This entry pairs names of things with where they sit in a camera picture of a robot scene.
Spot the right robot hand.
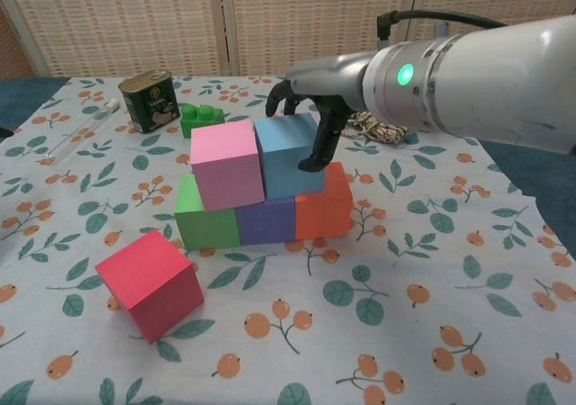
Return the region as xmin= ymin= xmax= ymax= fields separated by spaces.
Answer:
xmin=265 ymin=53 xmax=374 ymax=173

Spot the light blue foam cube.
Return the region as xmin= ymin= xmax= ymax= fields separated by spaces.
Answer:
xmin=254 ymin=112 xmax=328 ymax=201

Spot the orange foam cube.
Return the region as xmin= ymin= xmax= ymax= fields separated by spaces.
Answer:
xmin=294 ymin=161 xmax=355 ymax=240

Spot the pink foam cube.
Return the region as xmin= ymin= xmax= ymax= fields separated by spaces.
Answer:
xmin=189 ymin=119 xmax=266 ymax=212

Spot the purple foam cube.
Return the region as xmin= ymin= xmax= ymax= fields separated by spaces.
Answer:
xmin=236 ymin=196 xmax=298 ymax=247

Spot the crimson red foam cube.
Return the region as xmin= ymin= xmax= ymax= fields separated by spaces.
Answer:
xmin=94 ymin=229 xmax=205 ymax=345

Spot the green toy building brick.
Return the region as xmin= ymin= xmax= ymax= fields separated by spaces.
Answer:
xmin=180 ymin=103 xmax=226 ymax=140

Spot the dark green tin can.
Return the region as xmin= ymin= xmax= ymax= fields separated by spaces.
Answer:
xmin=118 ymin=68 xmax=178 ymax=134

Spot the green foam cube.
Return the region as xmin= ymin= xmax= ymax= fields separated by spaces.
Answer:
xmin=174 ymin=174 xmax=242 ymax=251

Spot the woven folding screen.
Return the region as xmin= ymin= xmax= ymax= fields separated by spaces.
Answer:
xmin=0 ymin=0 xmax=576 ymax=80

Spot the floral fruit print tablecloth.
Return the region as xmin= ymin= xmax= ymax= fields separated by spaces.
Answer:
xmin=0 ymin=75 xmax=576 ymax=405

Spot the clear glass test tube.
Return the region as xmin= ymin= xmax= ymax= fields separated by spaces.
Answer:
xmin=47 ymin=99 xmax=121 ymax=166

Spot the striped twine rope bundle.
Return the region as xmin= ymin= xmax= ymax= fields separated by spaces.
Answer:
xmin=344 ymin=111 xmax=410 ymax=146

